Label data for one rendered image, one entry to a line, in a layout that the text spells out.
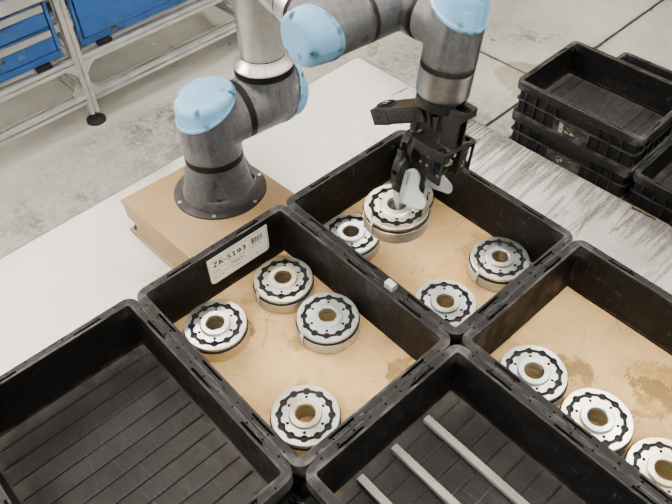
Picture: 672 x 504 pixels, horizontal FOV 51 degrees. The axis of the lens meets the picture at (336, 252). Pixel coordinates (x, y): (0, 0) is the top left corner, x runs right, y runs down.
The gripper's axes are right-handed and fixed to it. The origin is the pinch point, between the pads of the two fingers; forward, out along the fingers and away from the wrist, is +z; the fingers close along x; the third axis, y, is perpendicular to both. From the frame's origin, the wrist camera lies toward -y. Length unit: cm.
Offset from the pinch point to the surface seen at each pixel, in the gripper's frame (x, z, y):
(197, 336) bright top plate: -33.8, 18.5, -11.0
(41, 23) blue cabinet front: 22, 53, -191
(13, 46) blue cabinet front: 10, 57, -189
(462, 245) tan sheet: 13.9, 15.3, 3.6
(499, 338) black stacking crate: 0.7, 14.5, 21.9
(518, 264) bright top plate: 14.4, 11.9, 14.7
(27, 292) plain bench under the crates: -45, 37, -54
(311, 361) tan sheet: -22.2, 20.0, 3.4
